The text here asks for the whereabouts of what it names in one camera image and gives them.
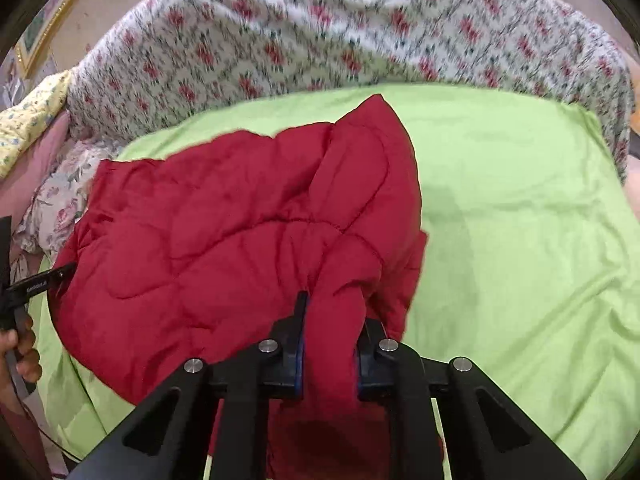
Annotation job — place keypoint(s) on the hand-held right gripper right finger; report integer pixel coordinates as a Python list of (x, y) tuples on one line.
[(364, 366)]

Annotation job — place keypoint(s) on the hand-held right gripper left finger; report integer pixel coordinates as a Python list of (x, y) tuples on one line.
[(296, 355)]

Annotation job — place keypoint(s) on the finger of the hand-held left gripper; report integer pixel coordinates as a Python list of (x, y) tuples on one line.
[(65, 273)]

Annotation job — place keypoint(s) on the red quilted jacket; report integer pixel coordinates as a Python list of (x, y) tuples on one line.
[(225, 240)]

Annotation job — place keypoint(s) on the person's left hand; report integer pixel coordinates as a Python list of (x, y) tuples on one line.
[(27, 360)]

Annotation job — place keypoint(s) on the large flower print cloth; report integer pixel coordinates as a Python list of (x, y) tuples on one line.
[(60, 195)]

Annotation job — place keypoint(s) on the pink blanket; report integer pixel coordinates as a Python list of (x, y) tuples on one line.
[(35, 175)]

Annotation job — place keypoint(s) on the yellow floral pillow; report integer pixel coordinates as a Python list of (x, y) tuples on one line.
[(25, 125)]

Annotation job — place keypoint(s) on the green blanket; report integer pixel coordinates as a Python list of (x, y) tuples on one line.
[(510, 240)]

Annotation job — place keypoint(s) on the rose print floral quilt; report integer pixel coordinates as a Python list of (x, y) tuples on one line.
[(310, 45)]

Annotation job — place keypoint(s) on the gold picture frame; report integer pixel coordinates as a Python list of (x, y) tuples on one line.
[(55, 15)]

